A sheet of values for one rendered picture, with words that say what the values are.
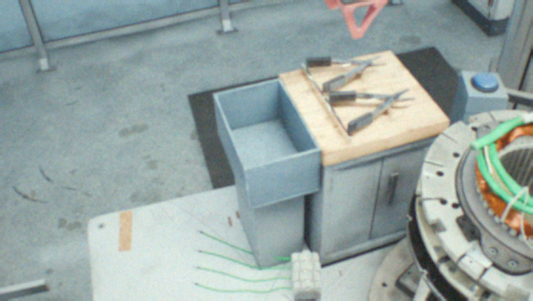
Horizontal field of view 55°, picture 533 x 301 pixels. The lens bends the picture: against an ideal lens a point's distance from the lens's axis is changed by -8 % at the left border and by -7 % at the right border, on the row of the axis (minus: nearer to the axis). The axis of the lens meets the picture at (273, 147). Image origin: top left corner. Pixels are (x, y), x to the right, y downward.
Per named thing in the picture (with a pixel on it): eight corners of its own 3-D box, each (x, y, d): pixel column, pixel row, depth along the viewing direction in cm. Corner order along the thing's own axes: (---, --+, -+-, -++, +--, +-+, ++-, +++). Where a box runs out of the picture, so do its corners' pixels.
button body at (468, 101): (475, 197, 103) (508, 97, 85) (441, 196, 103) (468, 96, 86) (468, 171, 108) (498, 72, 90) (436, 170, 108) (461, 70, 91)
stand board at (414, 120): (324, 167, 74) (325, 154, 73) (278, 86, 87) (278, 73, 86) (446, 132, 79) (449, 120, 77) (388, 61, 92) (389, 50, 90)
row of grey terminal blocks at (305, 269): (321, 307, 87) (323, 294, 85) (292, 308, 88) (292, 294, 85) (318, 257, 95) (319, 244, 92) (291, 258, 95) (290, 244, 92)
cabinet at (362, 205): (318, 270, 93) (325, 166, 75) (283, 193, 105) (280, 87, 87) (417, 237, 97) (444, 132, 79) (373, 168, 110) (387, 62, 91)
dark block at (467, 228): (464, 217, 60) (467, 210, 60) (479, 239, 58) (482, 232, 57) (454, 220, 60) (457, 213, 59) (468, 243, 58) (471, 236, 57)
